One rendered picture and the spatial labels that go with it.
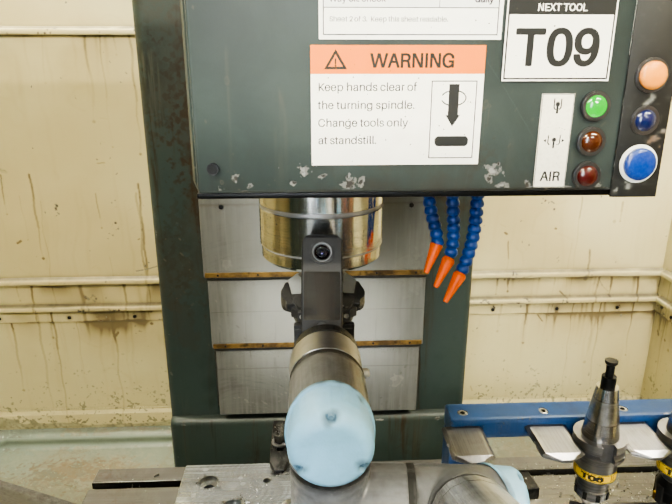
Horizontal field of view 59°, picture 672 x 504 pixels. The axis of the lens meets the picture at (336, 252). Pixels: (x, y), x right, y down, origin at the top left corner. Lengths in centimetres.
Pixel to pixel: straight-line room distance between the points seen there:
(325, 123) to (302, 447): 28
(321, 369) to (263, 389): 84
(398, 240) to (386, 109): 71
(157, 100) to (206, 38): 71
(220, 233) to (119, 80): 57
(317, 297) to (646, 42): 40
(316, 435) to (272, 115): 28
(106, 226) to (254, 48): 122
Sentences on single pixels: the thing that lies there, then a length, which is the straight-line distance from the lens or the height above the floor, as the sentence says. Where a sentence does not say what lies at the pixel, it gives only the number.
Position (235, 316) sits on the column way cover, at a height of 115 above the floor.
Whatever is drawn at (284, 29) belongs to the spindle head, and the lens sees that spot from 55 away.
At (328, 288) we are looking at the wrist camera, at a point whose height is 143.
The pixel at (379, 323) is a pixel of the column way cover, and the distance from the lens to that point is 131.
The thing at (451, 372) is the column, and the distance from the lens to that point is 144.
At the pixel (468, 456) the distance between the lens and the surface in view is 77.
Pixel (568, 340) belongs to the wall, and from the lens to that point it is 193.
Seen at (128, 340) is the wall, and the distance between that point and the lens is 183.
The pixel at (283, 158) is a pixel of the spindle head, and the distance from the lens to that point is 55.
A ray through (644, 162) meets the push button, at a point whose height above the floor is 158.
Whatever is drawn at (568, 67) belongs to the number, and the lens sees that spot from 59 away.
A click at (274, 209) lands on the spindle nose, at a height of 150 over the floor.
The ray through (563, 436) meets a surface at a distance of 84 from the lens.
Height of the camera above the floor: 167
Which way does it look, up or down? 18 degrees down
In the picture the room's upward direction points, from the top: straight up
